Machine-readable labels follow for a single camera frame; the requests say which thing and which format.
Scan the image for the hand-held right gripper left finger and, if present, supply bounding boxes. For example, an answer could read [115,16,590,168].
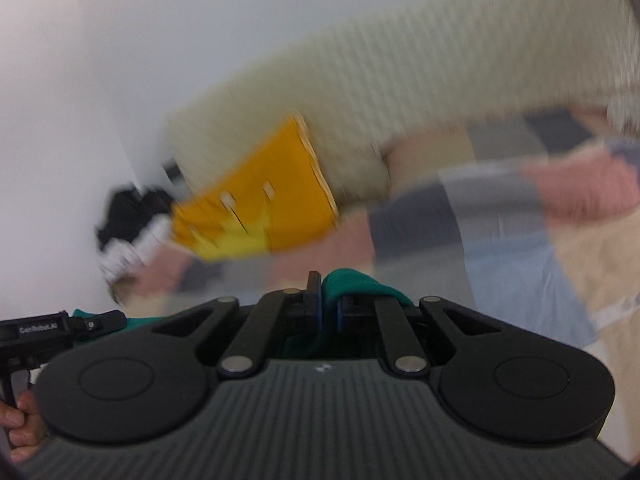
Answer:
[150,270,324,379]

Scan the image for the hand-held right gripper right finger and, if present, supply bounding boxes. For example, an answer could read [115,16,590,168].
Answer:
[336,294,502,379]

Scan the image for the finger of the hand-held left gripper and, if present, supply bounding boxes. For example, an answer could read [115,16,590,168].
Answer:
[68,309,127,336]

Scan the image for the green sweatshirt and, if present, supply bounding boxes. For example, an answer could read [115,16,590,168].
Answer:
[72,268,416,361]

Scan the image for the person's left hand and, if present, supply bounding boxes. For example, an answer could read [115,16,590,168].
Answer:
[0,390,49,464]

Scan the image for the cardboard box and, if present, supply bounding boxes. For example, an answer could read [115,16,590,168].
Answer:
[107,274,147,307]

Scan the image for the white patterned cloth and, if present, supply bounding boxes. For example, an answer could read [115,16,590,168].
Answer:
[99,216,174,282]

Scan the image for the black cloth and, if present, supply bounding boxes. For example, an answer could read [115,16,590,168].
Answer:
[96,186,175,252]

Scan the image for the yellow cloth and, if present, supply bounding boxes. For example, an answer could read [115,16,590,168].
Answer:
[170,114,342,264]

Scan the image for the patchwork blanket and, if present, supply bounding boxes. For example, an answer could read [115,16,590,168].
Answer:
[111,105,640,461]

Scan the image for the beige quilted headboard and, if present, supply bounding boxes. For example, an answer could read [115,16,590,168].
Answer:
[164,0,637,211]

